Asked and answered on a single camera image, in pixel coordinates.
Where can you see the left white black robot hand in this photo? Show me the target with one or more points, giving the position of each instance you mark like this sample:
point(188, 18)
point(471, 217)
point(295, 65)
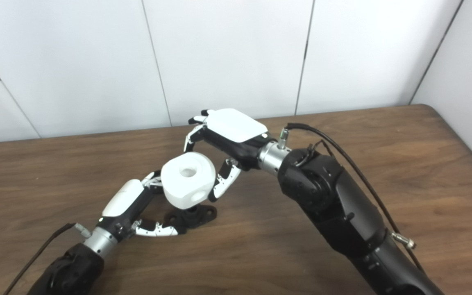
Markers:
point(121, 198)

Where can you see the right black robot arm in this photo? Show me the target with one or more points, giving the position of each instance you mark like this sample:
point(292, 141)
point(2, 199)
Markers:
point(334, 192)

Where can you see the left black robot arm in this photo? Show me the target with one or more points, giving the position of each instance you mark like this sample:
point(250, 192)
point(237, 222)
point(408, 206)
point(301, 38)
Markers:
point(68, 272)

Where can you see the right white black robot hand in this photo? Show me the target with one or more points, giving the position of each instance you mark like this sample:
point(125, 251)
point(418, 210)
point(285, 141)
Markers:
point(234, 125)

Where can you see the round white plastic piece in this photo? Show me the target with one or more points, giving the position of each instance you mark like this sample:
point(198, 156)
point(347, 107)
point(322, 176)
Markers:
point(178, 188)

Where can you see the black plastic holder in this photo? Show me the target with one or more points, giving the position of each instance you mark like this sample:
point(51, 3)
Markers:
point(203, 213)

